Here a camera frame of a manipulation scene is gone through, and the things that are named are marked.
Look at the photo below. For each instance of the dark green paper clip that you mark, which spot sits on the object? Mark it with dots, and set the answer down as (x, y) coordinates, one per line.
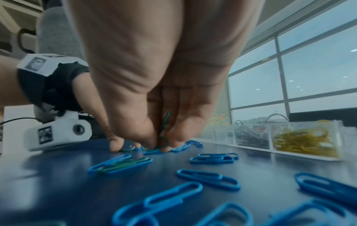
(164, 123)

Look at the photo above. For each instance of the white box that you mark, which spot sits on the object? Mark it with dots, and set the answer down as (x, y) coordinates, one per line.
(16, 132)

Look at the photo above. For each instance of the colourful patterned panel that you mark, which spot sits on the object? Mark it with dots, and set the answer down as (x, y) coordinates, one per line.
(220, 119)

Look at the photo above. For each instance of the person's left forearm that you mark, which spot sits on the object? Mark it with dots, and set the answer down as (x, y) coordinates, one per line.
(8, 83)

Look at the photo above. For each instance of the pile of black clips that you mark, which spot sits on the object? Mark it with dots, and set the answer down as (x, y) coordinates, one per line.
(248, 136)

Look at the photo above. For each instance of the person's left hand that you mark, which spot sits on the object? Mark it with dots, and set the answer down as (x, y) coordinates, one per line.
(89, 99)

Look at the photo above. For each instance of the person's right hand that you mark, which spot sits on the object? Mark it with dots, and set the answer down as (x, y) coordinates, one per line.
(156, 55)

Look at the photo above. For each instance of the window frame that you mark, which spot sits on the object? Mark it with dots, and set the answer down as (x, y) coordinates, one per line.
(282, 77)

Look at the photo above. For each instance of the scattered blue paper clips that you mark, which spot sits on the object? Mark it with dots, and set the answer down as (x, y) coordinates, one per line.
(209, 177)

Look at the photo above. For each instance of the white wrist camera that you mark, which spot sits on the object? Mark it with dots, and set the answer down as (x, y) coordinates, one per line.
(58, 132)

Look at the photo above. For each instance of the grey office chair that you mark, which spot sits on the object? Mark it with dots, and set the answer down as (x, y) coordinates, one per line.
(55, 33)

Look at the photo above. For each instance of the pile of yellow rubber bands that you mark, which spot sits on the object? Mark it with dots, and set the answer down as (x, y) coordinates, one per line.
(304, 143)

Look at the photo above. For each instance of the clear plastic organizer box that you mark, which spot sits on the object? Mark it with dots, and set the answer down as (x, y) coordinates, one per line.
(256, 147)

